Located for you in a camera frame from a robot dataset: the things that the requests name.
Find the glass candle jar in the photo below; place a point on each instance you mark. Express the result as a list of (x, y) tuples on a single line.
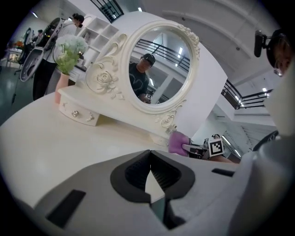
[(172, 129)]

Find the white ornate oval mirror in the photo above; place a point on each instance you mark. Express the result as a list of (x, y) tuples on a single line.
[(110, 76)]

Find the white shelving desk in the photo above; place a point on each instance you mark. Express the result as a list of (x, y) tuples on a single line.
[(101, 32)]

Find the black head-mounted camera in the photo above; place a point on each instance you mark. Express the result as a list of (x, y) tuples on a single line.
[(258, 43)]

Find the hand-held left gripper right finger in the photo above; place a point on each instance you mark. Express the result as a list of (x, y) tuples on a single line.
[(207, 184)]

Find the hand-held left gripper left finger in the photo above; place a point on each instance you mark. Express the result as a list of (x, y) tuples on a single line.
[(92, 184)]

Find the white flower bouquet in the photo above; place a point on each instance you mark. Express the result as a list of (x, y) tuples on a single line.
[(69, 50)]

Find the person's head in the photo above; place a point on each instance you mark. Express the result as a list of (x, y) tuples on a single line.
[(282, 57)]

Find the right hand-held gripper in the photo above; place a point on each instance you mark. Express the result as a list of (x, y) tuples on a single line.
[(215, 148)]

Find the pink vase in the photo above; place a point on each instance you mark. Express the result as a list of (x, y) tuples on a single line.
[(62, 87)]

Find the black metal railing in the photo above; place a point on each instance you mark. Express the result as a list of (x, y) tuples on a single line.
[(110, 10), (251, 99)]

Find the purple cloth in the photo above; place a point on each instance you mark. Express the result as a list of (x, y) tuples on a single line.
[(176, 143)]

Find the person's right forearm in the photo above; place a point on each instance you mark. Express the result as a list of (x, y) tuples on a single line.
[(228, 159)]

